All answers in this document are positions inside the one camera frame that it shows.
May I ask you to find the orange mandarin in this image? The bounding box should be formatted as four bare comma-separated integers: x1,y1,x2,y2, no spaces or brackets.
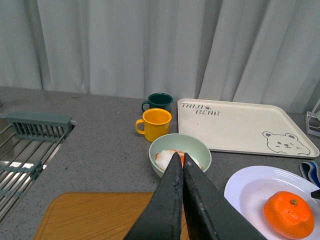
263,191,315,240

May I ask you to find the sink drying rack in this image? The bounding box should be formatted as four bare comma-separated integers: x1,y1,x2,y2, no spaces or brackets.
0,111,76,223

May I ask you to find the white cup rack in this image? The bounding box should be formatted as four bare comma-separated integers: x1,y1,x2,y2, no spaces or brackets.
305,100,320,137

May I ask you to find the yellow mug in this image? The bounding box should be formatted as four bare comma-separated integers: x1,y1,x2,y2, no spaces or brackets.
135,108,172,143

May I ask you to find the grey curtain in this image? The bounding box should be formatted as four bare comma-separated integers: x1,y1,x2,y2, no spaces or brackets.
0,0,320,113

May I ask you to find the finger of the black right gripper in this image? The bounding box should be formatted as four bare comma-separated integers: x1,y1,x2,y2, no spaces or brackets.
310,189,320,199

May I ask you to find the white plate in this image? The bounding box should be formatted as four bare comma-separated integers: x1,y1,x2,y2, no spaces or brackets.
224,166,320,240

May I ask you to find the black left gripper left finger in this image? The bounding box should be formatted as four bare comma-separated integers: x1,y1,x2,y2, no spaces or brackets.
124,153,184,240

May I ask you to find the wooden cutting board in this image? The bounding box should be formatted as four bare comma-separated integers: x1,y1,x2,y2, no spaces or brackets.
33,191,188,240

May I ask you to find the grey blue cloth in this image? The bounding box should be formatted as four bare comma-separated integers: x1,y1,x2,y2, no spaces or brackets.
299,160,320,187

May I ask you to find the cream bear tray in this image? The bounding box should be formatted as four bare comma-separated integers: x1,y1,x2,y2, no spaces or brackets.
177,98,320,159

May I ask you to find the peeled fruit piece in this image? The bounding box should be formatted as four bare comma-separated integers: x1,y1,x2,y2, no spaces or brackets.
149,149,204,172

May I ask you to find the light green bowl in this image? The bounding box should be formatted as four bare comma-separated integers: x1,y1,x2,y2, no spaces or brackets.
148,133,212,178

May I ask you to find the dark green mug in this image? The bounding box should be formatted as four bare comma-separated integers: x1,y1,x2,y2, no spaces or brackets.
141,92,174,112

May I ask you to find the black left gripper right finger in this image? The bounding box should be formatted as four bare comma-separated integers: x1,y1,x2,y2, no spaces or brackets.
183,153,265,240

